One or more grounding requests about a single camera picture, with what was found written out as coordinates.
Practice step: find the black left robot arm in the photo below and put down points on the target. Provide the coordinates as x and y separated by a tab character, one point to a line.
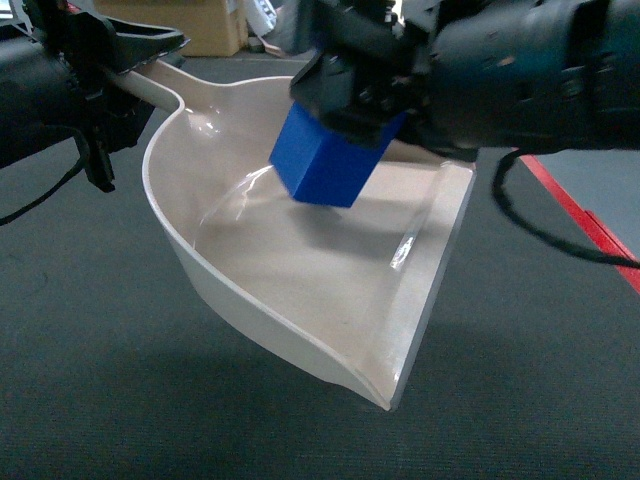
56	71

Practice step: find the large cardboard box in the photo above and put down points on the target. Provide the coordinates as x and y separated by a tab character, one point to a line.
215	28

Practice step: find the beige plastic dustpan tray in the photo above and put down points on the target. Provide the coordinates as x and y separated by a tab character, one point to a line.
344	294

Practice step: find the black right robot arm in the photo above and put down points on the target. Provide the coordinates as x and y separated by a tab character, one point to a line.
542	76

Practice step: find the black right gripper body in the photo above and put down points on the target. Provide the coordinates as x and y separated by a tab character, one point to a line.
366	62

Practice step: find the red table frame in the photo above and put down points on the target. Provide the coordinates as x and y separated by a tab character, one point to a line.
603	238

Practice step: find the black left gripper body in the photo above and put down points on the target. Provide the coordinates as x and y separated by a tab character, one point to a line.
96	49

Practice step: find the blue plastic jug part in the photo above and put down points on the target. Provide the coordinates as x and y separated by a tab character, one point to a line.
319	166

